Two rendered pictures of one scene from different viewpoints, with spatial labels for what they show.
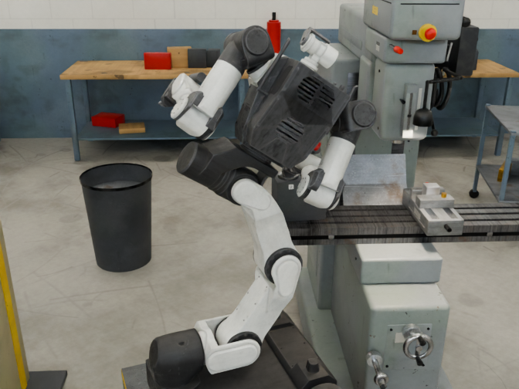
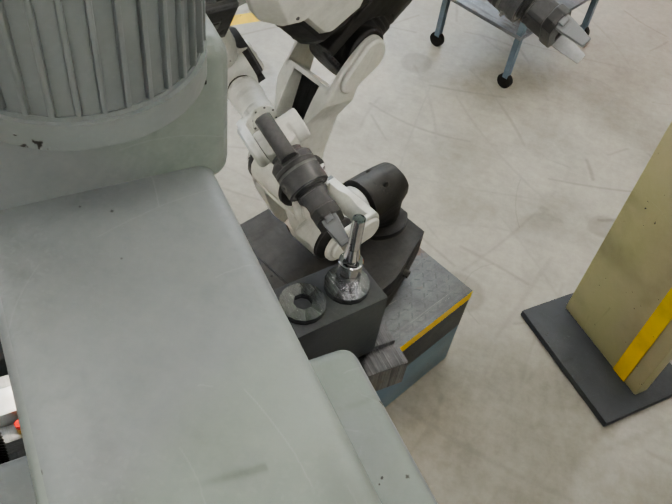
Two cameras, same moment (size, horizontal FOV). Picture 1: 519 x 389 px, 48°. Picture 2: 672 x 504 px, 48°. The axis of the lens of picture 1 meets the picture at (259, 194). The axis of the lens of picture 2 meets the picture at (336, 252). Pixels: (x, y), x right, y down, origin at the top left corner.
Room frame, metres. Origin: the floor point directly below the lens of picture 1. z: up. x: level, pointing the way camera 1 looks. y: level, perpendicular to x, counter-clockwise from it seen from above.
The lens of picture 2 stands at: (3.14, -0.60, 2.26)
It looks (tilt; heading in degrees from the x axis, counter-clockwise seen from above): 49 degrees down; 151
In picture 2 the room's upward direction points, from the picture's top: 10 degrees clockwise
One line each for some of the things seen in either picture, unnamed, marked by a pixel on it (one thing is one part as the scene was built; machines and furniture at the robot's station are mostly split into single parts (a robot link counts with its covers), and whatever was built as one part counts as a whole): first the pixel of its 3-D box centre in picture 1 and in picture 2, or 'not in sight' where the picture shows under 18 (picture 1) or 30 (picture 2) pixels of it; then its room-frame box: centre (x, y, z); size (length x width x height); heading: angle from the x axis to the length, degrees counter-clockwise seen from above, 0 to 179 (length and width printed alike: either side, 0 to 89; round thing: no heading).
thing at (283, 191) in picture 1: (298, 194); (320, 322); (2.36, -0.17, 1.04); 0.22 x 0.12 x 0.20; 100
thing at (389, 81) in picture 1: (401, 97); not in sight; (2.37, -0.58, 1.47); 0.21 x 0.19 x 0.32; 93
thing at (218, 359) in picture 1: (225, 342); (332, 219); (1.80, 0.12, 0.68); 0.21 x 0.20 x 0.13; 111
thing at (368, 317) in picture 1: (381, 312); not in sight; (2.34, -0.58, 0.44); 0.81 x 0.32 x 0.60; 3
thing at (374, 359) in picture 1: (378, 372); not in sight; (1.83, -0.47, 0.52); 0.22 x 0.06 x 0.06; 3
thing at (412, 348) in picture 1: (415, 340); not in sight; (1.87, -0.61, 0.64); 0.16 x 0.12 x 0.12; 3
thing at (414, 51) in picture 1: (404, 43); not in sight; (2.41, -0.58, 1.68); 0.34 x 0.24 x 0.10; 3
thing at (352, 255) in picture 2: not in sight; (355, 239); (2.35, -0.12, 1.26); 0.03 x 0.03 x 0.11
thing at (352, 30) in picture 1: (376, 32); (189, 474); (2.87, -0.55, 1.66); 0.80 x 0.23 x 0.20; 3
